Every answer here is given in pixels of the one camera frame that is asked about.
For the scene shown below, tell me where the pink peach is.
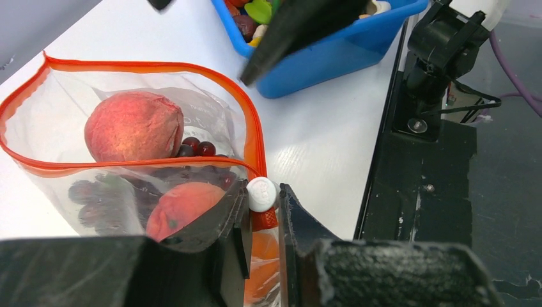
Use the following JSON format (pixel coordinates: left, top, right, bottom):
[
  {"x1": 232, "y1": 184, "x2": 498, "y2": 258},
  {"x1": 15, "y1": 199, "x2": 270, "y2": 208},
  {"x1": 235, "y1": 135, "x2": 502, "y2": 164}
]
[{"x1": 84, "y1": 91, "x2": 184, "y2": 162}]

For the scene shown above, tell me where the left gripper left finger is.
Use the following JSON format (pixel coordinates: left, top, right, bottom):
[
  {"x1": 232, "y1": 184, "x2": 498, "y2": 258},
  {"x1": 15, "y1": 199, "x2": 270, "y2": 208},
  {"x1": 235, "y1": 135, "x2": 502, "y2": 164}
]
[{"x1": 1, "y1": 180, "x2": 252, "y2": 306}]

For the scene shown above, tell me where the orange tangerine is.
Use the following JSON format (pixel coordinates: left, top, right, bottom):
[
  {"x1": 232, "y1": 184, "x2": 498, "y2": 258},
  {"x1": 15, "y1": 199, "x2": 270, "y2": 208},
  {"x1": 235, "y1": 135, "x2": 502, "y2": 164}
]
[{"x1": 146, "y1": 182, "x2": 225, "y2": 242}]

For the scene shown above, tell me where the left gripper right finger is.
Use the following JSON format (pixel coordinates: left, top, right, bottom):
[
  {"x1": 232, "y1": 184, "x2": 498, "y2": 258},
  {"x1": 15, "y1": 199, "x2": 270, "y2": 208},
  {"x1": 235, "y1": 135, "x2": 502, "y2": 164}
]
[{"x1": 278, "y1": 184, "x2": 502, "y2": 306}]

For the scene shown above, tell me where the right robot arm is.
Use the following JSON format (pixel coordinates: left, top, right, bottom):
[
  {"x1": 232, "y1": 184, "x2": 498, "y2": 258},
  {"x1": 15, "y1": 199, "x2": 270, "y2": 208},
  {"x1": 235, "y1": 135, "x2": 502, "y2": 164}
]
[{"x1": 239, "y1": 1, "x2": 508, "y2": 98}]

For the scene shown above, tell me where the dark plum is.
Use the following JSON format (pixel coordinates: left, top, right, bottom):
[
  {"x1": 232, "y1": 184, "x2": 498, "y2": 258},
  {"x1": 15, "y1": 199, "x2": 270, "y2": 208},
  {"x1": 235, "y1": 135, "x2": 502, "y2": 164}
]
[{"x1": 233, "y1": 15, "x2": 258, "y2": 43}]

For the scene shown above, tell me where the blue plastic bin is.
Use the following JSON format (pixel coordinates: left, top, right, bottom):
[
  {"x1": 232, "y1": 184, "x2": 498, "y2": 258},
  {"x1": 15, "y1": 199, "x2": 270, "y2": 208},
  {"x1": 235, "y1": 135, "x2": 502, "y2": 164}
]
[{"x1": 210, "y1": 0, "x2": 431, "y2": 100}]

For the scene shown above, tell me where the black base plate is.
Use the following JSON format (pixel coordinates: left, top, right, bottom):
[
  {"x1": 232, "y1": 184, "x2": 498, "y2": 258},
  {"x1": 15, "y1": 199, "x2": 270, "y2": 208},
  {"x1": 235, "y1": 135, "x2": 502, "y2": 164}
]
[{"x1": 354, "y1": 17, "x2": 477, "y2": 246}]

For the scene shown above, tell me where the purple grapes bunch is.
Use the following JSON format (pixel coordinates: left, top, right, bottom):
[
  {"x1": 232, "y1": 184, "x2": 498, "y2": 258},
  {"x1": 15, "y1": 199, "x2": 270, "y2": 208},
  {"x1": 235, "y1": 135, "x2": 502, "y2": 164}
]
[{"x1": 66, "y1": 164, "x2": 245, "y2": 236}]

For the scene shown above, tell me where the clear zip bag orange zipper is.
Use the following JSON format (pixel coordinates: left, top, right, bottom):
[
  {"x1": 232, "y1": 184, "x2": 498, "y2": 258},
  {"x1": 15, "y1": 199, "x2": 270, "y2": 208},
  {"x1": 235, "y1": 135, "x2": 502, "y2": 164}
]
[{"x1": 1, "y1": 56, "x2": 281, "y2": 306}]

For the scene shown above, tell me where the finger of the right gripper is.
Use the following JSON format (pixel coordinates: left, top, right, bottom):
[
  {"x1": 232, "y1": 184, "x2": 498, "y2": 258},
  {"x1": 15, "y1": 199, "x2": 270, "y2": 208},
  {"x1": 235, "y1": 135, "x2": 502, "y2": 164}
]
[{"x1": 239, "y1": 0, "x2": 369, "y2": 86}]

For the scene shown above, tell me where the green star fruit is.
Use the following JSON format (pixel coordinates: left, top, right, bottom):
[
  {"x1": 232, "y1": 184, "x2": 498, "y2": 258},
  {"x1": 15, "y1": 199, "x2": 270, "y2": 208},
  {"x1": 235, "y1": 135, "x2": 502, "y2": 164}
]
[{"x1": 244, "y1": 0, "x2": 272, "y2": 24}]

